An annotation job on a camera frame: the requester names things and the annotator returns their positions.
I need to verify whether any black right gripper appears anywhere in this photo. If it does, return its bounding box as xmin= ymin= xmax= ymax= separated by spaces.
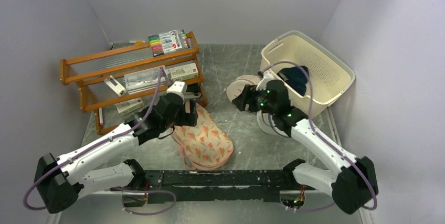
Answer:
xmin=232 ymin=83 xmax=277 ymax=116

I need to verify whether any floral mesh laundry bag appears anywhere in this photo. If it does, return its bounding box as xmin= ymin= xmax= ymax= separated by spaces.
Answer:
xmin=172 ymin=104 xmax=234 ymax=171

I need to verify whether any dark blue lace bra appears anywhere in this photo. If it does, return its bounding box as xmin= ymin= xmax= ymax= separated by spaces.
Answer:
xmin=278 ymin=67 xmax=308 ymax=96

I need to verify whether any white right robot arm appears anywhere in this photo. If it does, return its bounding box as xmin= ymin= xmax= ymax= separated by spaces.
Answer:
xmin=231 ymin=80 xmax=378 ymax=214

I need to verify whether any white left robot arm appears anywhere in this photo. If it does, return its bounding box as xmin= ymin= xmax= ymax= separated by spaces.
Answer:
xmin=33 ymin=93 xmax=198 ymax=214

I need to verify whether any white mesh bag beige zipper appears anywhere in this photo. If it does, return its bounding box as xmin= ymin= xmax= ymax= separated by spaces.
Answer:
xmin=226 ymin=75 xmax=260 ymax=102

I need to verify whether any white mesh bag grey zipper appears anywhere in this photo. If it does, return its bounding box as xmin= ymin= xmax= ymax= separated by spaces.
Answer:
xmin=256 ymin=111 xmax=289 ymax=138

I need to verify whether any cream plastic laundry basket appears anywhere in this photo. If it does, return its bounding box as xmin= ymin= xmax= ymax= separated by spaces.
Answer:
xmin=260 ymin=30 xmax=356 ymax=118

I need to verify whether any black white stapler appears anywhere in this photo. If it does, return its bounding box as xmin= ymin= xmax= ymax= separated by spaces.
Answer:
xmin=184 ymin=87 xmax=202 ymax=99

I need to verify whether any grey printed flat box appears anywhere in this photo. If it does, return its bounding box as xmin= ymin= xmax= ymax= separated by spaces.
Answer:
xmin=124 ymin=65 xmax=171 ymax=94

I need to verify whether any green white staples box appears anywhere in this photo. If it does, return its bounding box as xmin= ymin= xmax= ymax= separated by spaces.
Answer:
xmin=169 ymin=62 xmax=199 ymax=81

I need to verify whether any small green staples box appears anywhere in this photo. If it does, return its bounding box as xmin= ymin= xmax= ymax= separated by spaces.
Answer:
xmin=115 ymin=98 xmax=144 ymax=115

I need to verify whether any white clip tool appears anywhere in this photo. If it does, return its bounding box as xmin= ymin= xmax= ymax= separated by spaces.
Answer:
xmin=103 ymin=76 xmax=127 ymax=97

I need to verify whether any colour marker pen pack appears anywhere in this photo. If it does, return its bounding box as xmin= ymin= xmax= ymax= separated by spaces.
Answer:
xmin=148 ymin=30 xmax=191 ymax=57

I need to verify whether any white red pen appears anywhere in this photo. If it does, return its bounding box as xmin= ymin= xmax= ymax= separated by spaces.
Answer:
xmin=98 ymin=108 xmax=103 ymax=126

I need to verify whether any orange wooden shelf rack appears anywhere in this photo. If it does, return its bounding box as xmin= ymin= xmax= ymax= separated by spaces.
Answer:
xmin=60 ymin=30 xmax=208 ymax=135

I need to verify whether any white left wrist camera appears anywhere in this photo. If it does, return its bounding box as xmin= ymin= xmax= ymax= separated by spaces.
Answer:
xmin=166 ymin=81 xmax=187 ymax=99

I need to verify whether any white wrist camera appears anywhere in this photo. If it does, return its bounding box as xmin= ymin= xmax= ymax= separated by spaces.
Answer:
xmin=256 ymin=70 xmax=275 ymax=91
xmin=166 ymin=81 xmax=187 ymax=99

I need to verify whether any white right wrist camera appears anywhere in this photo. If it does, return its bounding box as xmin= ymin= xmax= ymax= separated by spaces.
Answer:
xmin=256 ymin=70 xmax=275 ymax=91

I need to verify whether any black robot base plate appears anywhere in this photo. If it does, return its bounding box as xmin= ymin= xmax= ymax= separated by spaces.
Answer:
xmin=122 ymin=169 xmax=311 ymax=207

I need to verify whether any aluminium frame rail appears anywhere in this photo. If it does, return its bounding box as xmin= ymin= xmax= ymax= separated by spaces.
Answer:
xmin=47 ymin=169 xmax=373 ymax=224

